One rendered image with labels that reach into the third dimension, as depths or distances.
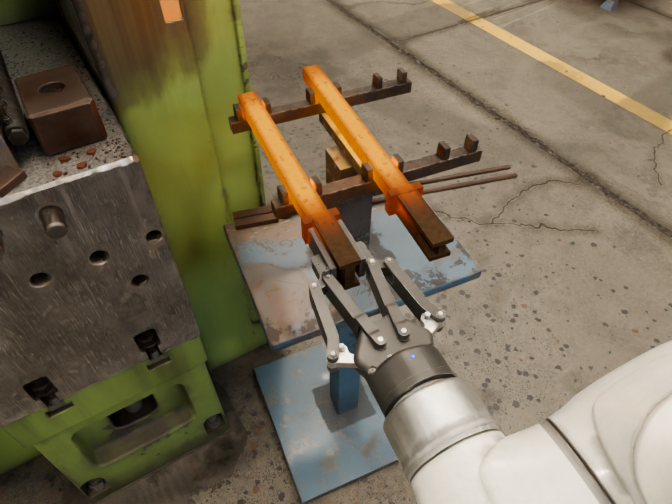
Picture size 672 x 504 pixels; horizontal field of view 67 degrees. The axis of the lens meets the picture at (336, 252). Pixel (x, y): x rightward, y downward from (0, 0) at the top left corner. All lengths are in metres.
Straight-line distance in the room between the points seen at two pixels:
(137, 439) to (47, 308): 0.55
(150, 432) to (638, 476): 1.14
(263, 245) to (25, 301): 0.39
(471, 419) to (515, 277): 1.43
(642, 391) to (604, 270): 1.60
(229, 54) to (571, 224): 1.50
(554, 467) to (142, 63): 0.80
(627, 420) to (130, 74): 0.82
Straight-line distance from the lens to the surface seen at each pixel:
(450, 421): 0.44
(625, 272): 2.03
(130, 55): 0.93
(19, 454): 1.59
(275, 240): 0.97
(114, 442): 1.38
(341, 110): 0.80
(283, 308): 0.87
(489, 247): 1.92
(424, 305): 0.54
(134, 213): 0.82
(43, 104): 0.80
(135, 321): 0.99
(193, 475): 1.47
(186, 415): 1.36
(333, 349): 0.50
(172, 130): 1.00
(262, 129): 0.77
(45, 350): 0.98
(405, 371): 0.47
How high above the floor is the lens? 1.35
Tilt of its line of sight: 47 degrees down
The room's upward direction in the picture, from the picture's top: straight up
